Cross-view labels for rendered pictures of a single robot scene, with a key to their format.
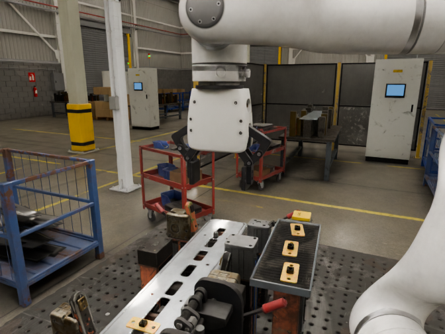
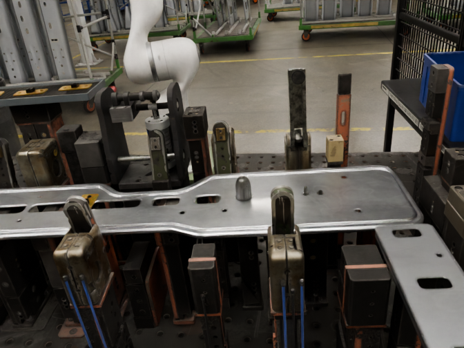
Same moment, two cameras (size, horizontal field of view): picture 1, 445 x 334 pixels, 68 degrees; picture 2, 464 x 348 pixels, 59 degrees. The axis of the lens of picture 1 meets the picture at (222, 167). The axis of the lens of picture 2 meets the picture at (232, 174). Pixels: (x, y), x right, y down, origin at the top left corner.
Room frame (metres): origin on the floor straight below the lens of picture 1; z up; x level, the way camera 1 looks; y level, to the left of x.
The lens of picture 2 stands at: (0.60, 1.01, 1.44)
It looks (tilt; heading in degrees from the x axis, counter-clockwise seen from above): 28 degrees down; 256
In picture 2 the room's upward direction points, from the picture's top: 6 degrees counter-clockwise
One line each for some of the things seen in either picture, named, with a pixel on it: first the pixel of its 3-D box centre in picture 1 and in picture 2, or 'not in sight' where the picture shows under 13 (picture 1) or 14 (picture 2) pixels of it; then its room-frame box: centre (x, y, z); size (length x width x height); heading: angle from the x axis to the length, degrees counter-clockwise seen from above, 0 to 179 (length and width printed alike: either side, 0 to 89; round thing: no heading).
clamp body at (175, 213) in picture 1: (181, 249); not in sight; (1.33, 0.18, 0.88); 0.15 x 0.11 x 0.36; 71
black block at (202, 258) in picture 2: not in sight; (213, 316); (0.52, 0.46, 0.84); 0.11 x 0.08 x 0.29; 71
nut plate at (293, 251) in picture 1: (291, 246); (30, 90); (0.82, -0.19, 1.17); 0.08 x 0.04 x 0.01; 164
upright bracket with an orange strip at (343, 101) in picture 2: not in sight; (340, 176); (0.13, 0.25, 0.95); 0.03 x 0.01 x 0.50; 161
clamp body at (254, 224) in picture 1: (258, 263); not in sight; (1.22, -0.15, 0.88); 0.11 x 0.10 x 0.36; 71
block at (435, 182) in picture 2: not in sight; (431, 250); (0.03, 0.46, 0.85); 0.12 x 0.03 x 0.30; 71
